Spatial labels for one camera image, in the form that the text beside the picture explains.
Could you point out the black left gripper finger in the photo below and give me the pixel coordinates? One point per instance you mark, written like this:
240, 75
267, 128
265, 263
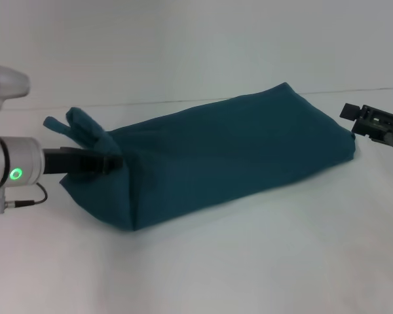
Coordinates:
103, 163

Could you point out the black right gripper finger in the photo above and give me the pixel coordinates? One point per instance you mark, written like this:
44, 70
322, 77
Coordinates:
353, 112

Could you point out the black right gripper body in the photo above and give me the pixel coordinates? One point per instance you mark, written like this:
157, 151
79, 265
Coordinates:
389, 131

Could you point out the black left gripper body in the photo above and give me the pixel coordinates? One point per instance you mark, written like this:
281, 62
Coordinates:
62, 162

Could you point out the teal blue t-shirt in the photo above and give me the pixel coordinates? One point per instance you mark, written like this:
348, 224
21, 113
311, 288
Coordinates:
216, 153

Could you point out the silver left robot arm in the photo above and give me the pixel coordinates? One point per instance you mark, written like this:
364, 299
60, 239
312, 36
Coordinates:
13, 163

